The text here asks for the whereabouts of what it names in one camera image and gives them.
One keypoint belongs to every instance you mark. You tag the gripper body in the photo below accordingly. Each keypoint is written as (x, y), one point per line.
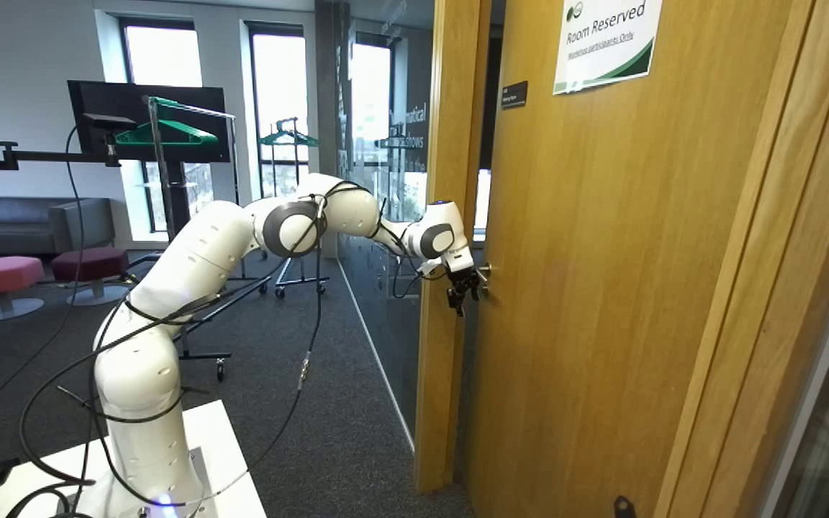
(463, 280)

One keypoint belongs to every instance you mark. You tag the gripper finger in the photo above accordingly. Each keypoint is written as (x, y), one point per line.
(459, 305)

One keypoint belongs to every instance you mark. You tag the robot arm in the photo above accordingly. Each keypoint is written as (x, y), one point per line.
(191, 266)

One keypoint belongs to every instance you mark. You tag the wooden door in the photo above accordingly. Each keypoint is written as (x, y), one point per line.
(601, 288)

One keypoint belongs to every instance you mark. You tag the small black door plaque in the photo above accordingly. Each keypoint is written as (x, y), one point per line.
(514, 94)

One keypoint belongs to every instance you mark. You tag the metal clothes rack on wheels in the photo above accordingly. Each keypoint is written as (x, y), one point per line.
(157, 165)
(299, 277)

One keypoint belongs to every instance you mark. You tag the green clothes hanger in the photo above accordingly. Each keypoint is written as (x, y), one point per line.
(170, 133)
(288, 137)

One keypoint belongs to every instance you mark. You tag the window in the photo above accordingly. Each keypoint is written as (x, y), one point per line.
(279, 86)
(162, 57)

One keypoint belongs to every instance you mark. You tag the white and green paper sign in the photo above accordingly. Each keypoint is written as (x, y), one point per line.
(605, 43)

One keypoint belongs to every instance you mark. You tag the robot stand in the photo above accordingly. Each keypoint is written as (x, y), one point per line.
(224, 460)

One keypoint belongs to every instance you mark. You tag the dark red round stool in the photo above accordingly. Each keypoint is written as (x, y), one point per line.
(91, 262)

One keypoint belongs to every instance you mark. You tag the black monitor on stand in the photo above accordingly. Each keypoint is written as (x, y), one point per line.
(98, 101)

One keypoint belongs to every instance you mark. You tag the grey sofa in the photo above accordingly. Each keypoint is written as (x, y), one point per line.
(26, 223)

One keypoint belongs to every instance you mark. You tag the wooden door frame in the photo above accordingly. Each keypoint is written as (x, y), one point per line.
(443, 180)

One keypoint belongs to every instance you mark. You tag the glass partition wall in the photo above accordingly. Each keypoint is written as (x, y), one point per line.
(378, 144)

